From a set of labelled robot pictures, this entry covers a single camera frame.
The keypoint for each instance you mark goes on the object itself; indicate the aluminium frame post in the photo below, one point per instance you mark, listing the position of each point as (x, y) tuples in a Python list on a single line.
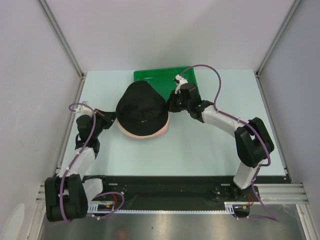
[(278, 36), (49, 15)]

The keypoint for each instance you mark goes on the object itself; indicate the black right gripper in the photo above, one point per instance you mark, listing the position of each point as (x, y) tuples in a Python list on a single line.
[(172, 107)]

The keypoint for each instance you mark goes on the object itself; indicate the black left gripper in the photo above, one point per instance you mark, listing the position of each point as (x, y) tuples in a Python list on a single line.
[(108, 117)]

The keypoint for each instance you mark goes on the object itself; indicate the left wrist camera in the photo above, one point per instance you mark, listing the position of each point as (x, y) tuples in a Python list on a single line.
[(84, 109)]

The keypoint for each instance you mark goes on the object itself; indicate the white cable duct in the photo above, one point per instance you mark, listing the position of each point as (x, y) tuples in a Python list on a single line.
[(100, 209)]

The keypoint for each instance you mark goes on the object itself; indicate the beige smile bucket hat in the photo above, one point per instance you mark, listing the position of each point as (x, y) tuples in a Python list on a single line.
[(124, 131)]

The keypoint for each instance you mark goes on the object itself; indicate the aluminium frame post right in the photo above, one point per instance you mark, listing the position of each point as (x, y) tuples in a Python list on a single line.
[(278, 36)]

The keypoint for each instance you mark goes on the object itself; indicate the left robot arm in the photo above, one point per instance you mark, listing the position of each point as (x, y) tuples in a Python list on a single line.
[(67, 194)]

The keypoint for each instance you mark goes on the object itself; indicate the green plastic tray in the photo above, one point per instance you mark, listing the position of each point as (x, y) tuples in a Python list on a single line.
[(161, 79)]

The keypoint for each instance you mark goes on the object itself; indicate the aluminium frame post left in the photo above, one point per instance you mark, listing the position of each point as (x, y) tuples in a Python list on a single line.
[(49, 15)]

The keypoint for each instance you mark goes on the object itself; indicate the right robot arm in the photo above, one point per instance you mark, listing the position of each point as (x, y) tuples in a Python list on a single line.
[(252, 140)]

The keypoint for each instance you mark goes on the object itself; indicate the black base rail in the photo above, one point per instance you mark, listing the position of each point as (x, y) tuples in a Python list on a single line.
[(172, 193)]

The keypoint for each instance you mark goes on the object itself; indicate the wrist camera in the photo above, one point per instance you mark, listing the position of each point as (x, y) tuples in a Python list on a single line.
[(84, 109), (179, 80)]

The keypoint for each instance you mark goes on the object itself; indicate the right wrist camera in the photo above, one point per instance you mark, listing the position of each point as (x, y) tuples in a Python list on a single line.
[(179, 80)]

